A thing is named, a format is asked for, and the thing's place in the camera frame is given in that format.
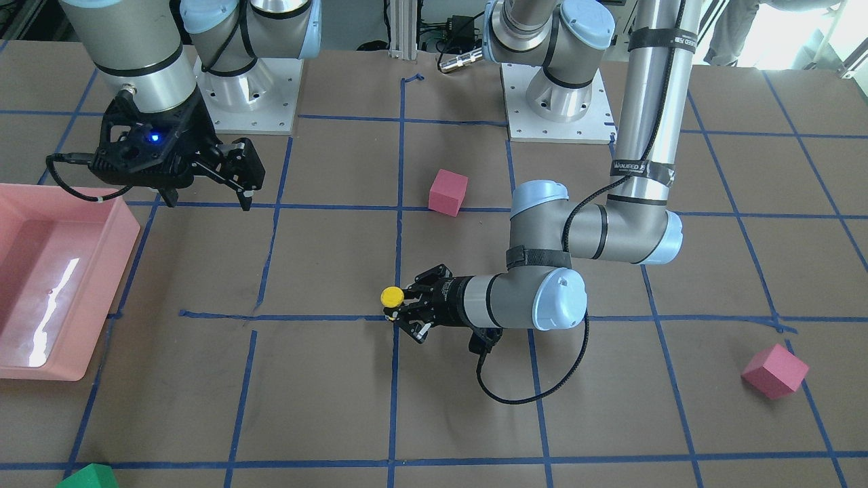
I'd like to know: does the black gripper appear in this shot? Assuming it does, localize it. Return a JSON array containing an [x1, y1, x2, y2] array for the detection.
[[393, 264, 465, 345], [89, 87, 266, 212]]

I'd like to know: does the yellow push button switch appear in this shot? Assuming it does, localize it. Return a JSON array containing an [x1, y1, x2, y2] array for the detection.
[[379, 285, 404, 321]]

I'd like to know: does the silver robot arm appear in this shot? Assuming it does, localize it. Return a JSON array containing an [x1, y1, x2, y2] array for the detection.
[[45, 1, 321, 212], [62, 1, 701, 340]]

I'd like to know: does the pink foam cube far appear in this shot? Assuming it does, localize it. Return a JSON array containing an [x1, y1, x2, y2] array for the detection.
[[427, 169, 469, 217]]

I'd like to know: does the pink foam cube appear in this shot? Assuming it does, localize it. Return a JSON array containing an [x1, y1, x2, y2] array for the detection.
[[427, 169, 469, 217], [741, 344, 810, 399]]

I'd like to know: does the pink plastic bin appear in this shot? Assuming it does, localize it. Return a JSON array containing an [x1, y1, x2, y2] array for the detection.
[[1, 184, 140, 381]]

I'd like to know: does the green foam cube far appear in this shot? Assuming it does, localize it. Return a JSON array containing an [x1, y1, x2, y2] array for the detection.
[[56, 464, 120, 488]]

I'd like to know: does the pink foam cube near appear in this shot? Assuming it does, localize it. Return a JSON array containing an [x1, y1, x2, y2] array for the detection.
[[741, 344, 810, 399]]

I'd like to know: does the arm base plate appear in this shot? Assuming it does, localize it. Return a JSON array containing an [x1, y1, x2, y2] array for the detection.
[[193, 58, 304, 136], [501, 64, 617, 144]]

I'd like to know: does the aluminium frame post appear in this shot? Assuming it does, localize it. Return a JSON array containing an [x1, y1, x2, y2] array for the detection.
[[384, 1, 421, 62]]

